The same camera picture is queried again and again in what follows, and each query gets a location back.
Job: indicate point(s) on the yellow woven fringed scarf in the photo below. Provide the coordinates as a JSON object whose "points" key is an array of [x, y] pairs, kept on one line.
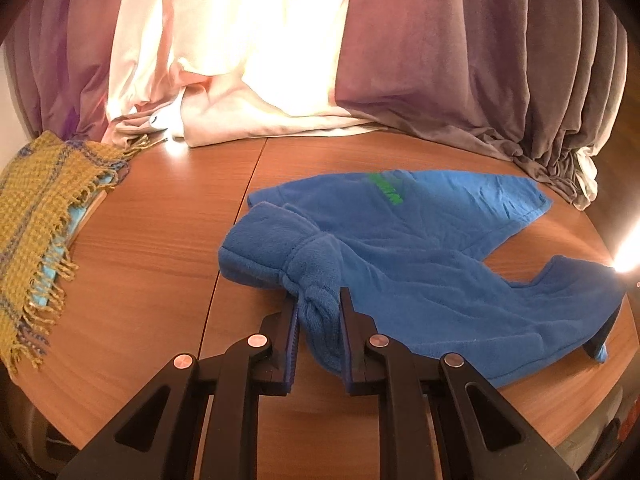
{"points": [[35, 200]]}

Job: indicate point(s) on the light blue cloth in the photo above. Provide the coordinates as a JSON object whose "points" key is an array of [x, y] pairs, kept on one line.
{"points": [[80, 217]]}

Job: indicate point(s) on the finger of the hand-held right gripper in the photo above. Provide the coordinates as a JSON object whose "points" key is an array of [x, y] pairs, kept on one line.
{"points": [[597, 346]]}

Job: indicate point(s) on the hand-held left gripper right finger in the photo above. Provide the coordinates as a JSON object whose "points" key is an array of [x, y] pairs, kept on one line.
{"points": [[350, 340]]}

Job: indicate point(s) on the white sheer curtain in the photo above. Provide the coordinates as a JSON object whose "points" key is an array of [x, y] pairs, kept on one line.
{"points": [[587, 180]]}

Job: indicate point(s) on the blue fleece pants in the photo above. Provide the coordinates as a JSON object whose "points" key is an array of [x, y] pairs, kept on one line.
{"points": [[400, 260]]}

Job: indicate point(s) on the grey-purple pleated curtain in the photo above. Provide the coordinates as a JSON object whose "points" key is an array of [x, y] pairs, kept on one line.
{"points": [[450, 60]]}

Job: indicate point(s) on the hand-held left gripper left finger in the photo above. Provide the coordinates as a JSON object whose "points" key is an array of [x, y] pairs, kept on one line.
{"points": [[292, 350]]}

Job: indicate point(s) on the purple curtain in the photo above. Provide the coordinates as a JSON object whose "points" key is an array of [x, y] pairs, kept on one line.
{"points": [[65, 60]]}

